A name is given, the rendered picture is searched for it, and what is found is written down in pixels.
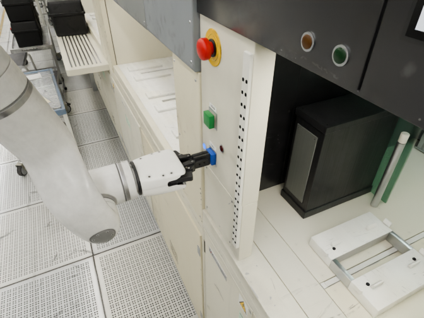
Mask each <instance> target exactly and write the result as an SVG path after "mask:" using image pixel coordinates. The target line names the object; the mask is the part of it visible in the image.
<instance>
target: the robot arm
mask: <svg viewBox="0 0 424 318"><path fill-rule="evenodd" d="M0 144H1V145H3V146H4V147H5V148H6V149H7V150H8V151H10V152H11V153H12V154H13V155H14V156H15V157H17V159H19V161H20V162H21V163H22V164H23V165H24V167H25V168H26V170H27V172H28V174H29V176H30V178H31V180H32V183H33V185H34V186H35V188H36V190H37V192H38V194H39V196H40V198H41V199H42V201H43V202H44V204H45V205H46V207H47V209H48V210H49V211H50V212H51V213H52V215H53V216H54V217H55V218H56V220H57V221H58V222H59V223H61V224H62V225H63V226H64V227H66V228H67V229H68V230H69V231H70V232H72V233H73V234H75V235H76V236H77V237H79V238H81V239H83V240H85V241H87V242H90V243H93V244H102V243H106V242H108V241H110V240H112V239H113V238H114V237H115V236H116V235H117V234H118V232H119V229H120V224H121V222H120V217H119V212H118V210H117V206H116V205H118V204H120V203H124V202H126V201H130V200H133V199H137V198H138V194H139V195H143V196H155V195H159V194H165V193H168V192H173V191H177V190H180V189H183V188H185V187H186V185H187V184H186V182H188V181H192V180H193V174H192V173H193V172H194V171H195V170H196V169H197V168H201V167H205V166H207V165H209V164H210V154H209V153H208V151H202V152H199V153H195V154H192V155H191V154H184V155H183V154H180V153H179V152H178V151H176V150H174V151H172V150H161V151H157V152H154V153H151V154H149V155H145V156H142V157H140V158H137V159H135V160H133V161H131V162H130V165H129V163H128V161H127V160H126V161H121V162H118V163H114V164H111V165H106V166H103V167H99V168H94V169H91V170H88V169H87V167H86V165H85V163H84V161H83V159H82V157H81V154H80V151H79V149H78V147H77V144H76V142H75V140H74V138H73V136H72V134H71V133H70V131H69V129H68V128H67V126H66V125H65V123H63V121H62V120H61V118H60V117H59V116H58V115H57V114H56V112H55V111H54V110H53V108H52V107H51V106H50V105H49V104H48V103H47V101H46V100H45V98H44V97H43V96H42V95H41V94H40V92H39V91H38V90H37V89H36V88H35V87H34V85H33V84H32V82H31V81H30V80H29V79H28V78H27V77H26V75H25V74H24V73H23V71H22V70H21V69H20V68H19V67H18V66H17V64H16V63H15V62H14V60H12V58H11V57H10V56H9V55H8V53H7V52H6V51H5V50H4V49H3V48H2V46H1V45H0Z"/></svg>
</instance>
